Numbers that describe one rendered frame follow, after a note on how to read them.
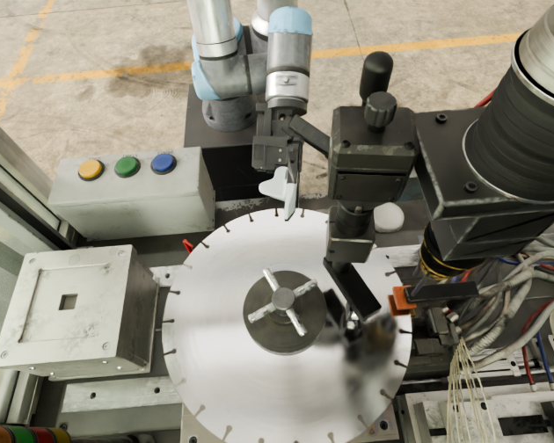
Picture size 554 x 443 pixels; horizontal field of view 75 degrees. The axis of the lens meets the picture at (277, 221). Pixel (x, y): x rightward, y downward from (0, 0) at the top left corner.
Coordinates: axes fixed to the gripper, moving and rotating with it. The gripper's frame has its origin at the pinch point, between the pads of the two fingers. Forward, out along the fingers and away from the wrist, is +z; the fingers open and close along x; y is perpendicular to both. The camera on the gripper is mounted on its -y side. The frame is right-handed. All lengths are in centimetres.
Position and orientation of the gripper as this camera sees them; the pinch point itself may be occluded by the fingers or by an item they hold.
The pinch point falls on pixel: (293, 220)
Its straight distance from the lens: 63.4
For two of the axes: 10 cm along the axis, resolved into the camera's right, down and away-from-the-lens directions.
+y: -9.9, -0.5, 1.0
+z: -0.5, 10.0, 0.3
